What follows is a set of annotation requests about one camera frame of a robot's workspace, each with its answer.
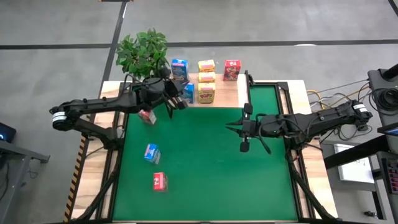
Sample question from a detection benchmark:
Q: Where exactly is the yellow black hazard tape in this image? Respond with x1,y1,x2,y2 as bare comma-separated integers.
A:
63,138,87,222

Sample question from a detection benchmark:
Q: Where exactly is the backlit black keyboard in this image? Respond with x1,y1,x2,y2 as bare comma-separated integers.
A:
381,157,398,195

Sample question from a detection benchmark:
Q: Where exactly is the blue Rice Krispies cereal box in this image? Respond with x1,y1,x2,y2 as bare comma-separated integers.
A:
144,143,162,165
182,82,196,105
171,58,190,82

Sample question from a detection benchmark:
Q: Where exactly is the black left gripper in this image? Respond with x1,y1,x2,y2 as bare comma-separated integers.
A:
141,68,190,118

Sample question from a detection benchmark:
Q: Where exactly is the coiled black cable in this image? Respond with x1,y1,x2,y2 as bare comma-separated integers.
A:
369,88,398,118

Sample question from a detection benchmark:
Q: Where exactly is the black table frame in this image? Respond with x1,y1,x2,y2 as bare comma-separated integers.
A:
63,80,340,224

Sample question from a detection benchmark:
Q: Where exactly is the green table mat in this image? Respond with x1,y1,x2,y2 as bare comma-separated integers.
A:
112,84,299,222

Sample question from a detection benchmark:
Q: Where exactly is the white paper sheet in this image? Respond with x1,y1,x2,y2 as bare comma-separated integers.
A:
334,143,376,184

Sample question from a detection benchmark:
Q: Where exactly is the wooden shelf with black legs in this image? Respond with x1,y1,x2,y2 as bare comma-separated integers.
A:
165,68,255,121

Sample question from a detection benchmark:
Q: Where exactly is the green plant in black pot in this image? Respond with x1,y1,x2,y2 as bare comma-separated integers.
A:
115,27,170,82

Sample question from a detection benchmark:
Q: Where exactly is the dark monitor screen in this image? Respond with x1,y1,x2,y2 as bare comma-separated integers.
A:
0,122,17,144

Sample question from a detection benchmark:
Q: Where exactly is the yellow Corn Pops cereal box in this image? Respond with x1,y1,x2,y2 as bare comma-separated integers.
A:
198,82,216,105
198,72,216,83
198,59,216,73

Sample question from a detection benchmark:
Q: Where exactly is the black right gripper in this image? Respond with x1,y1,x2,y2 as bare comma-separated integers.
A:
226,104,271,152

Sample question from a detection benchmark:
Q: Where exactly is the black desk beam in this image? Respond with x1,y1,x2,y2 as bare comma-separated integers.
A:
323,135,391,170

